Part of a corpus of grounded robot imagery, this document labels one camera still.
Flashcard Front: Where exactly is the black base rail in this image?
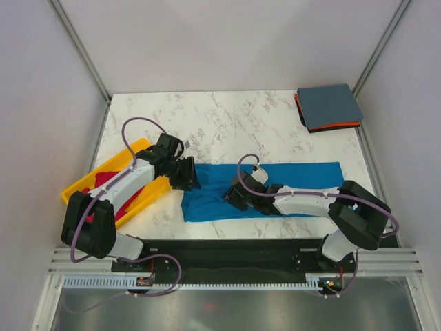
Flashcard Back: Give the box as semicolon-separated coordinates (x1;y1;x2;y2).
112;239;355;283

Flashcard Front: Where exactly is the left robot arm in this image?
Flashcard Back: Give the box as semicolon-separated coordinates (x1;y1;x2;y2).
61;133;201;271

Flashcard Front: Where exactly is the blue t shirt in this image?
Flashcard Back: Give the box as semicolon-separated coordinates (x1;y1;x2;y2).
181;162;344;223

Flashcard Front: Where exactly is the left aluminium corner post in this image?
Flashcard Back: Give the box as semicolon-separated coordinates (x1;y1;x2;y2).
48;0;112;105

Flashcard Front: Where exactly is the yellow plastic bin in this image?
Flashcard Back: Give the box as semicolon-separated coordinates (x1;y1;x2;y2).
61;148;171;221

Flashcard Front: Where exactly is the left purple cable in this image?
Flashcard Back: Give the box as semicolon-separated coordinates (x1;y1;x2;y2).
70;117;183;297

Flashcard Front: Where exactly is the red t shirt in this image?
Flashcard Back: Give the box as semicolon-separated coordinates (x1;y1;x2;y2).
81;170;145;228

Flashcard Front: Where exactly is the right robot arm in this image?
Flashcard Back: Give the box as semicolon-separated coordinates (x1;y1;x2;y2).
224;171;391;272

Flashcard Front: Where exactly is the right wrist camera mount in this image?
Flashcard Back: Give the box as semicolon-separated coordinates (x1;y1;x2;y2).
252;164;269;185

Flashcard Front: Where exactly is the white slotted cable duct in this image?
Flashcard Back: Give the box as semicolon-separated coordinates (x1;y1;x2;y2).
63;275;322;291

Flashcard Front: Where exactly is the folded orange shirt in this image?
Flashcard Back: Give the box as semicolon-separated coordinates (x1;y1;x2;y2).
294;93;361;131

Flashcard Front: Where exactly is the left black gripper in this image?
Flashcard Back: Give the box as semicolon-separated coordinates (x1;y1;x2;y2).
161;156;201;192

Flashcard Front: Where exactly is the folded grey blue shirt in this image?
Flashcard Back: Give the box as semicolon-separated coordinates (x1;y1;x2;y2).
297;83;363;129

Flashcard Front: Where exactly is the right aluminium corner post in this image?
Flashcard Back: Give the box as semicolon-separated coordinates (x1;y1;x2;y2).
352;0;413;97

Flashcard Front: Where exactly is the aluminium corner post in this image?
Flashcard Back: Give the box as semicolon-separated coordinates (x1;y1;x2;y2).
48;0;112;105
352;0;413;97

